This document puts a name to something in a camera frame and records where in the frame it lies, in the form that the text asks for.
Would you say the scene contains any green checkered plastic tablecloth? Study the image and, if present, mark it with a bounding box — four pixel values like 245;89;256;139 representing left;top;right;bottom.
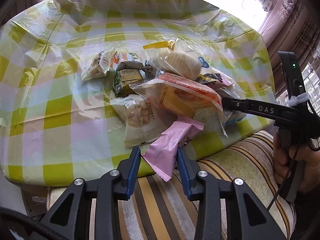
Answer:
1;0;275;186

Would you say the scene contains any pink snack packet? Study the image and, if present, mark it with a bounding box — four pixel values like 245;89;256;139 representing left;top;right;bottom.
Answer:
142;116;204;182

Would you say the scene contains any striped towel cushion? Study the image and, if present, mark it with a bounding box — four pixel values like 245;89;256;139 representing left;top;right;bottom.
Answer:
44;131;296;239

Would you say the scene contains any pink patterned curtain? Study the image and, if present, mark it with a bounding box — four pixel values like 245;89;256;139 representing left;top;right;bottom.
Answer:
259;0;319;96

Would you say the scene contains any round bun clear package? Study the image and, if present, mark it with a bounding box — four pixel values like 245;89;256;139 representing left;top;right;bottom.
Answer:
143;38;209;81

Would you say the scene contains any person right hand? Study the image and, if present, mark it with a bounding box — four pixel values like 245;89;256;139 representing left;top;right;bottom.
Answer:
273;132;319;192

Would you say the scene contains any white green lemon packet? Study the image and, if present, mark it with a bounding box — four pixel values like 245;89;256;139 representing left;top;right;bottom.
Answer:
115;52;144;71

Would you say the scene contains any orange red bread package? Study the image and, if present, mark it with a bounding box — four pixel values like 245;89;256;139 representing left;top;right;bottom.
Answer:
130;73;226;135

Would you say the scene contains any olive green snack packet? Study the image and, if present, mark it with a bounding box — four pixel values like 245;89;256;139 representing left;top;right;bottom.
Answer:
113;69;143;97

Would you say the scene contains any black cable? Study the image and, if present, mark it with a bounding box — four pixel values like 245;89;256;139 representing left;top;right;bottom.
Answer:
0;205;61;240

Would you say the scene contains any blue edged snack bag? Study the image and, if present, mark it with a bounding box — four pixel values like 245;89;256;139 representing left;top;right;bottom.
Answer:
216;87;246;125

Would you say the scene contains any white nut snack packet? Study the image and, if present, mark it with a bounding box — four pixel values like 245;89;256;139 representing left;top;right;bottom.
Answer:
109;95;176;147

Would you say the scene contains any blue white small candy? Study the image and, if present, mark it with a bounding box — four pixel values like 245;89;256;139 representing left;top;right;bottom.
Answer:
143;61;158;79

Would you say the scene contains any white orange snack packet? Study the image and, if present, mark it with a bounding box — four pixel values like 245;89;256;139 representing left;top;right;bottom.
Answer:
81;49;117;81

